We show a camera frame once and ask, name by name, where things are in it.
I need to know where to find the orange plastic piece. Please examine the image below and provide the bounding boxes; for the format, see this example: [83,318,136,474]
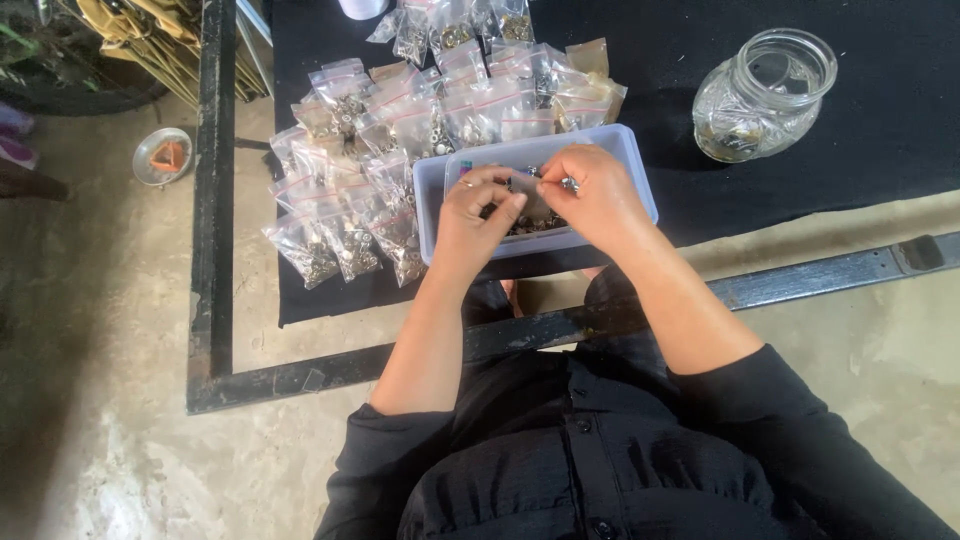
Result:
[147,140,187,174]

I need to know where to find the heap of loose metal snaps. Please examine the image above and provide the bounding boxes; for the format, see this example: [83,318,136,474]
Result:
[480,166,580,238]

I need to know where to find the translucent white plastic container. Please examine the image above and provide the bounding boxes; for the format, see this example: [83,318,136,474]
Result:
[412,123,660,266]

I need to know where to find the clear glass jar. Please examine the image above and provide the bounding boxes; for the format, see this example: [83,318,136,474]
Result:
[691,28,839,165]

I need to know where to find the round metal bowl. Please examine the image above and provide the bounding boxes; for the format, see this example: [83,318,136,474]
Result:
[132,127,195,188]

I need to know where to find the heap of tan bags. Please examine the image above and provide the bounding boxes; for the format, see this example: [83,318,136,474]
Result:
[75,0,273,108]

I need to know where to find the black cloth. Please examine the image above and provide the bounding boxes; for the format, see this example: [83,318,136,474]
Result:
[271,0,960,330]

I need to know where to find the person's left hand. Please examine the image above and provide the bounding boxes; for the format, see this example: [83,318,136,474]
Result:
[431,165,530,277]

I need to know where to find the pile of filled zip bags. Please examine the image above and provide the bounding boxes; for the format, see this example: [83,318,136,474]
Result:
[261,0,630,291]

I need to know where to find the small clear zip bag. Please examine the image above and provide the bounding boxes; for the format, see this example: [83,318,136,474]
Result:
[508,169,558,223]

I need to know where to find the white round roll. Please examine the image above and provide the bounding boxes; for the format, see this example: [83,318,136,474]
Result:
[337,0,392,21]

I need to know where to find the pink slipper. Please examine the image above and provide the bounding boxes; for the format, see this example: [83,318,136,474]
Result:
[0,101,40,171]

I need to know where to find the black rubber tyre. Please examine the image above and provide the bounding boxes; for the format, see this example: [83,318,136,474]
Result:
[0,0,172,118]

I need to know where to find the person's right hand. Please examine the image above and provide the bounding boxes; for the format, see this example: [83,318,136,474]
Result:
[536,144,661,258]

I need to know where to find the person's black shirt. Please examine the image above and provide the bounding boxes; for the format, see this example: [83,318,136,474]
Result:
[313,262,960,540]

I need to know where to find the black metal frame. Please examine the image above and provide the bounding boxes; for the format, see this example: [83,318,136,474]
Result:
[186,0,960,416]

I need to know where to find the metal pieces in jar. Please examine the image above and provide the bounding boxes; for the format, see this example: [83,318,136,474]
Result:
[697,120,768,162]

